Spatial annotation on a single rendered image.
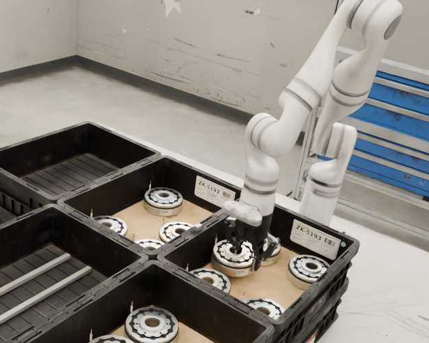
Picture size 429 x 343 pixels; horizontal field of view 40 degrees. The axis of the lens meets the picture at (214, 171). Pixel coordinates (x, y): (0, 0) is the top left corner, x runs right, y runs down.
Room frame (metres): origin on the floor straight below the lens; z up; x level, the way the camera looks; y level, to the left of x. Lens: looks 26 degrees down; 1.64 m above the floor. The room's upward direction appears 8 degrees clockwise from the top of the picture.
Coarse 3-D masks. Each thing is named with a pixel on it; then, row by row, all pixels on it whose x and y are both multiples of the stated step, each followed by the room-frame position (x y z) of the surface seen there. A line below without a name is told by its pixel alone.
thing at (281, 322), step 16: (208, 224) 1.16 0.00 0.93; (320, 224) 1.23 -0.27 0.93; (192, 240) 1.09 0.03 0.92; (352, 240) 1.18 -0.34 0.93; (160, 256) 1.00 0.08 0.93; (352, 256) 1.13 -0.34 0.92; (336, 272) 1.06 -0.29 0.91; (208, 288) 0.92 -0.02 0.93; (320, 288) 0.99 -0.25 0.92; (240, 304) 0.89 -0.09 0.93; (304, 304) 0.93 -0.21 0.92; (272, 320) 0.86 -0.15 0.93; (288, 320) 0.87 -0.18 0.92
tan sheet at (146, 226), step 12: (192, 204) 1.41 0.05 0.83; (120, 216) 1.29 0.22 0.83; (132, 216) 1.30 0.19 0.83; (144, 216) 1.31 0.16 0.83; (156, 216) 1.32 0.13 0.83; (168, 216) 1.33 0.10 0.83; (180, 216) 1.34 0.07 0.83; (192, 216) 1.34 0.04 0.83; (204, 216) 1.35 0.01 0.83; (132, 228) 1.25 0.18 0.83; (144, 228) 1.25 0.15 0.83; (156, 228) 1.26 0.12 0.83; (132, 240) 1.19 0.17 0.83
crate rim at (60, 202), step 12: (168, 156) 1.48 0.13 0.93; (132, 168) 1.38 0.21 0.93; (192, 168) 1.43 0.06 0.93; (108, 180) 1.29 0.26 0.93; (216, 180) 1.38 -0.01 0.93; (84, 192) 1.22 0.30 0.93; (240, 192) 1.34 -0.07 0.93; (60, 204) 1.15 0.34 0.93; (84, 216) 1.12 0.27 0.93; (216, 216) 1.19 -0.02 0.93; (108, 228) 1.08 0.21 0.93; (192, 228) 1.13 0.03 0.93; (144, 252) 1.01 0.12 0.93; (156, 252) 1.01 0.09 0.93
